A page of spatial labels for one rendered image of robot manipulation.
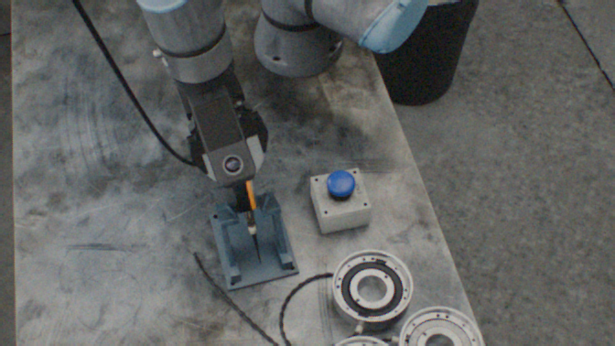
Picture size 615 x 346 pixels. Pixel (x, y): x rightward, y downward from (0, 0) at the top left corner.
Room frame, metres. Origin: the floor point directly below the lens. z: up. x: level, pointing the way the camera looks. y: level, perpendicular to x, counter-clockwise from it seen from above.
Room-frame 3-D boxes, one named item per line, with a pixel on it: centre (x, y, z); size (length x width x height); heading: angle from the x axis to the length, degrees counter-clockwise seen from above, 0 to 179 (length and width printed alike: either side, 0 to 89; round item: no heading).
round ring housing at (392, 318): (0.44, -0.08, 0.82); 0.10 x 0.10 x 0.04
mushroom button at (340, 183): (0.58, -0.04, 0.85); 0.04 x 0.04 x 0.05
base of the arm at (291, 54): (0.92, 0.01, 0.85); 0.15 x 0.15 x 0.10
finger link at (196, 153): (0.55, 0.12, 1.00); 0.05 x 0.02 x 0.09; 109
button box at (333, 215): (0.59, -0.04, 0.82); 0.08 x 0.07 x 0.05; 12
